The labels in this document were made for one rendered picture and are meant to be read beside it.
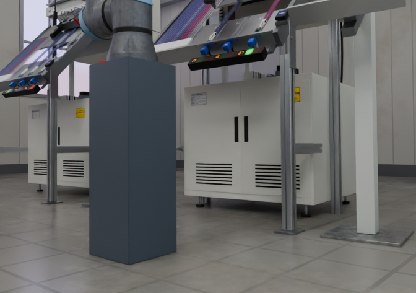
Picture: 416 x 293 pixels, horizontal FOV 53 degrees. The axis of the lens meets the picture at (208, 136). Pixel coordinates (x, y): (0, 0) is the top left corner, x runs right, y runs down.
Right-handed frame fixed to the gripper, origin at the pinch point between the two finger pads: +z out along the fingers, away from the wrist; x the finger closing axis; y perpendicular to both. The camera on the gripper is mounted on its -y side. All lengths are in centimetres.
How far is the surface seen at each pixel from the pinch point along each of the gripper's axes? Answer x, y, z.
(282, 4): -3.0, 35.6, 33.7
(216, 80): 226, 186, 255
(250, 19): -13.5, -10.2, 0.6
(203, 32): 9.2, -13.0, -0.1
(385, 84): 5, 156, 260
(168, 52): 20.5, -26.4, -4.4
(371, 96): -61, -42, 17
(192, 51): 7.5, -26.7, -3.3
